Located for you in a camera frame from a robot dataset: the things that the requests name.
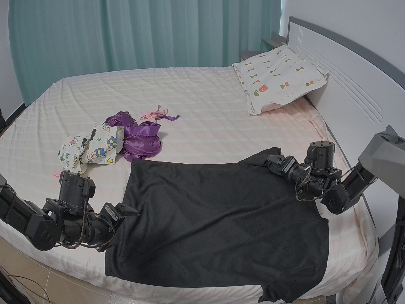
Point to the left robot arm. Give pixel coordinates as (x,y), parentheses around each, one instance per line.
(31,223)

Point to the black T-shirt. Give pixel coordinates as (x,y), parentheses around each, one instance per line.
(221,217)

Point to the bed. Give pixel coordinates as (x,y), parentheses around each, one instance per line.
(189,90)

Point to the pale pink garment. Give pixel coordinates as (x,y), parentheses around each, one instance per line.
(153,114)

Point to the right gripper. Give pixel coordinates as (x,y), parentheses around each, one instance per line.
(292,171)

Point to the white printed garment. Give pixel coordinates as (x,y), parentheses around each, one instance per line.
(98,147)

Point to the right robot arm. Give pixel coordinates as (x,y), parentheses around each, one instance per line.
(373,150)

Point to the white printed pillow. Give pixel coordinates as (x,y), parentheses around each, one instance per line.
(278,74)

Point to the blue-green curtain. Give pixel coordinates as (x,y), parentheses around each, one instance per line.
(126,21)

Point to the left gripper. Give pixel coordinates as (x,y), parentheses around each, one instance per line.
(95,230)

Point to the grey bedside table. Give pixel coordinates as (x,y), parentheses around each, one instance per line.
(250,55)

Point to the purple satin garment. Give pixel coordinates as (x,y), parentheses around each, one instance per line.
(142,141)

